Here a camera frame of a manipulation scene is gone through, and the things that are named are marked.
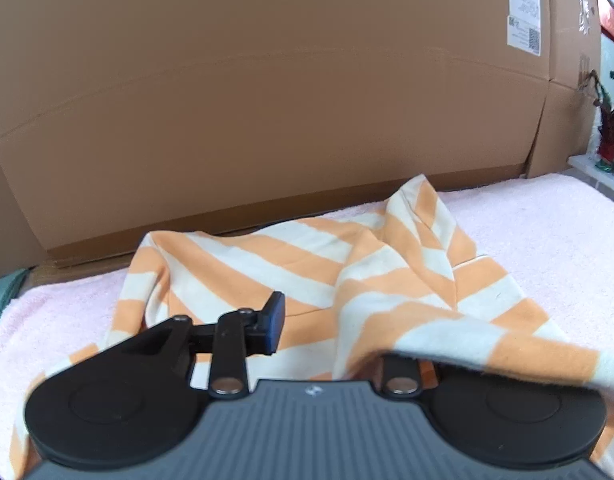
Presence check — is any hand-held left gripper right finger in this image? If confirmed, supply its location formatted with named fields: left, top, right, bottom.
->
left=381, top=354, right=440, bottom=397

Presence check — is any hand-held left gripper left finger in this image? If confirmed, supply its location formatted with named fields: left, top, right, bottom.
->
left=137, top=291, right=286, bottom=401

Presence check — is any orange white striped shirt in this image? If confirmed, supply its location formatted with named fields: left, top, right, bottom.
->
left=10, top=174, right=614, bottom=480

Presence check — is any pink fleece blanket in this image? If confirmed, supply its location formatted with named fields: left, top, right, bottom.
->
left=0, top=172, right=614, bottom=480

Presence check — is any large cardboard box white label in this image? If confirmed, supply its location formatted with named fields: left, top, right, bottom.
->
left=0, top=0, right=555, bottom=268

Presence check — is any teal mat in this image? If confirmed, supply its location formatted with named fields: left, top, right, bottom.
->
left=0, top=267, right=31, bottom=342

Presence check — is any white side table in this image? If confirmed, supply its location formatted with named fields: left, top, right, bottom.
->
left=567, top=152, right=614, bottom=212

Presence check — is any small cardboard box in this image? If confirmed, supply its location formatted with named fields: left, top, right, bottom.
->
left=524, top=79, right=596, bottom=179

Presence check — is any cardboard box with tape marks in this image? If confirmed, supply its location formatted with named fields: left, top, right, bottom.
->
left=0, top=127, right=49, bottom=282

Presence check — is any white cabinet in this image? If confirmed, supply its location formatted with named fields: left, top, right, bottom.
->
left=598, top=35, right=614, bottom=158

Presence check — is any cardboard box with taped seam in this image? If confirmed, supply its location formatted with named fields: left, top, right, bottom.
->
left=546, top=0, right=604, bottom=95

